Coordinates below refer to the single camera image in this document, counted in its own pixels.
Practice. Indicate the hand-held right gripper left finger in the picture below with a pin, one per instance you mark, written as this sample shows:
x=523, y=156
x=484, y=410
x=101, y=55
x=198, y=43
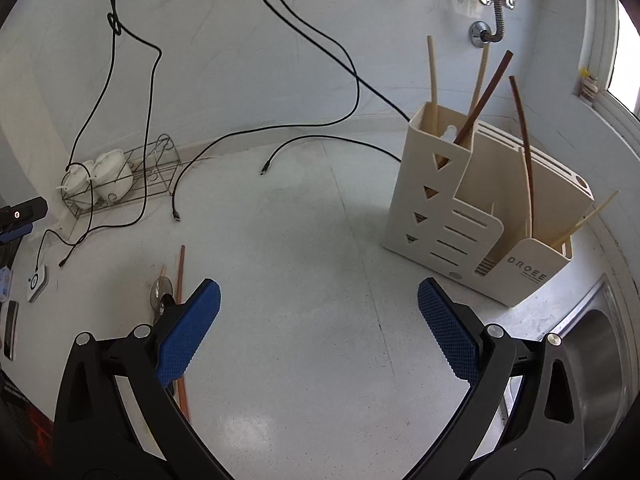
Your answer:
x=190, y=330

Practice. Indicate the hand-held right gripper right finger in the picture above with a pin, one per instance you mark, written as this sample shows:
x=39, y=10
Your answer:
x=447, y=335

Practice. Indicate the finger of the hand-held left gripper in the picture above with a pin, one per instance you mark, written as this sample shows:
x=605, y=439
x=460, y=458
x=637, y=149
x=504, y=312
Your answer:
x=15, y=232
x=25, y=211

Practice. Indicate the metal spoon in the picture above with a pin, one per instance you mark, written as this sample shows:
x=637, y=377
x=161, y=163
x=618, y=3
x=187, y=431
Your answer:
x=161, y=290

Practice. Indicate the dark brown chopstick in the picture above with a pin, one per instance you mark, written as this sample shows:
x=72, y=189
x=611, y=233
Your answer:
x=487, y=97
x=524, y=150
x=181, y=275

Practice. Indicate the cream utensil holder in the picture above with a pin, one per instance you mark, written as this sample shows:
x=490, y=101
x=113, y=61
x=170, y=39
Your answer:
x=560, y=195

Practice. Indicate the small clear plastic box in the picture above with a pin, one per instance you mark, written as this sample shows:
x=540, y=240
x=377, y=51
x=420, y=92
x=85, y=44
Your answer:
x=4, y=285

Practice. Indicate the white square puck device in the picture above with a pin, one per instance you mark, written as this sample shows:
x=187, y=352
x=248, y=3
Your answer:
x=36, y=282

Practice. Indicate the white ceramic teapot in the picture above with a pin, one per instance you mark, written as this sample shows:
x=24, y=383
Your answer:
x=112, y=175
x=77, y=187

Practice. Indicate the black flat device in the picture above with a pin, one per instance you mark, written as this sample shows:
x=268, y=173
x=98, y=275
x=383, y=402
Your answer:
x=11, y=330

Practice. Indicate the stainless steel sink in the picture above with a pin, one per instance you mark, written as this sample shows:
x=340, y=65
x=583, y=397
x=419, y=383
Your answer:
x=595, y=360

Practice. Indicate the dark red patterned cloth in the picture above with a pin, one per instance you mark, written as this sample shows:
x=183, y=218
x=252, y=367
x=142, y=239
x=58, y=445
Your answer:
x=30, y=425

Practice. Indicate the small bottle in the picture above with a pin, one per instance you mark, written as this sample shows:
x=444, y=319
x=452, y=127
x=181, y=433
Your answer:
x=588, y=85

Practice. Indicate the window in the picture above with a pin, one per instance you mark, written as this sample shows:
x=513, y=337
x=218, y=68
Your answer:
x=607, y=35

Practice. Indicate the round metal wall flange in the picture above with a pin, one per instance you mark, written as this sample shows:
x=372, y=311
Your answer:
x=478, y=34

